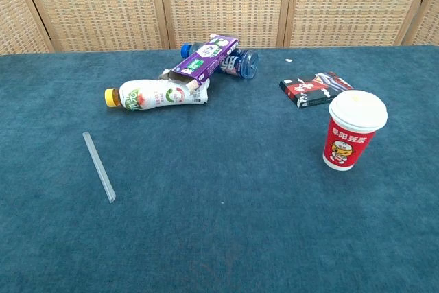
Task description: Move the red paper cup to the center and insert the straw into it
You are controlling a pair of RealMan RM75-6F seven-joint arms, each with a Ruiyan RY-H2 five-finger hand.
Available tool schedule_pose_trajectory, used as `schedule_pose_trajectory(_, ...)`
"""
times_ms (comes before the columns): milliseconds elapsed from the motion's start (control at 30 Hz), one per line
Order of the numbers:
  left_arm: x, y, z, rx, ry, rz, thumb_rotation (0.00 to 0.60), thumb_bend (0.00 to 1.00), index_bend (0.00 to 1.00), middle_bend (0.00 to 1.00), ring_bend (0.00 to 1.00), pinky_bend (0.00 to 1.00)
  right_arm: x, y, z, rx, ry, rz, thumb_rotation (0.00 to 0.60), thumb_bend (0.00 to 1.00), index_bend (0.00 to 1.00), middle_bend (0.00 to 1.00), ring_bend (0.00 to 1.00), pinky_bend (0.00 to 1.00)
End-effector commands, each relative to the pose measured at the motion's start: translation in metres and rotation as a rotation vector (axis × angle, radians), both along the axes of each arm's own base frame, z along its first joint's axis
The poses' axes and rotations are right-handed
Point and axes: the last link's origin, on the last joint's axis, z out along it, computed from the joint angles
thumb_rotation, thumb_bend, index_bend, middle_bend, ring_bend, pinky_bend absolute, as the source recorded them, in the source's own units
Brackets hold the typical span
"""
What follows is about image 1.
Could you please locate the purple carton box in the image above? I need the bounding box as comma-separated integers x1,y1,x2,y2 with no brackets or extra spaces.
170,34,240,90

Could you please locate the woven wooden folding screen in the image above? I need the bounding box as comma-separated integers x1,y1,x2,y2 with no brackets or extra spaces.
0,0,439,56

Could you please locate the clear plastic straw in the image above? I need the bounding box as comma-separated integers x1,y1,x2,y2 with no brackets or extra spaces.
82,131,117,204

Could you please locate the black red card box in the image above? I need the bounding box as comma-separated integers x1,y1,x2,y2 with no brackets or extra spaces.
279,71,355,110

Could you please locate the white plastic bottle yellow cap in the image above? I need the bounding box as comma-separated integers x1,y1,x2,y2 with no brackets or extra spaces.
104,78,211,113

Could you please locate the blue table cloth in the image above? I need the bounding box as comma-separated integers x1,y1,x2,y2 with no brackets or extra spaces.
0,44,439,293

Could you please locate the clear plastic bottle blue cap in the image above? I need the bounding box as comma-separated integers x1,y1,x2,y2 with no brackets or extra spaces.
180,41,260,80

